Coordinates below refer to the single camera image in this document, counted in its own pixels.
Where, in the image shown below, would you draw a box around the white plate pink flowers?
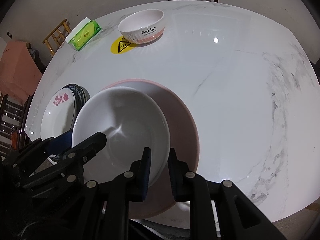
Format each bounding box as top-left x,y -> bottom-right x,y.
40,88 -> 76,140

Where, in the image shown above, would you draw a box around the large blue floral plate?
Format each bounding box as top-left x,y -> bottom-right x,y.
65,83 -> 90,127

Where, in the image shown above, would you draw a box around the white bowl blue dog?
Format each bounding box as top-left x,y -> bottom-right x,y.
72,87 -> 170,185

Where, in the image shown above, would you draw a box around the dark chair at left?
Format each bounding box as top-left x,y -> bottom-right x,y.
1,94 -> 33,160

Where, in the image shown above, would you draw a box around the pink cloth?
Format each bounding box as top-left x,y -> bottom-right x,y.
1,41 -> 42,105

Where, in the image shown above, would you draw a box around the light wooden chair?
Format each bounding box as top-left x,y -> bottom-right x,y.
42,18 -> 72,57

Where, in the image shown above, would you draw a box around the yellow warning sticker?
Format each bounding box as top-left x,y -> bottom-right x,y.
110,36 -> 138,55

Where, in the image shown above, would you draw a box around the green tissue pack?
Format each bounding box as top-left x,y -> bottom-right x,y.
65,17 -> 101,51

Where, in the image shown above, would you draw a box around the white bowl pink rabbit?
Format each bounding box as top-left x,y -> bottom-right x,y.
118,9 -> 165,44

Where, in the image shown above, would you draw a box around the dark chair at right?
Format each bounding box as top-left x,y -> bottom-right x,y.
311,59 -> 320,79

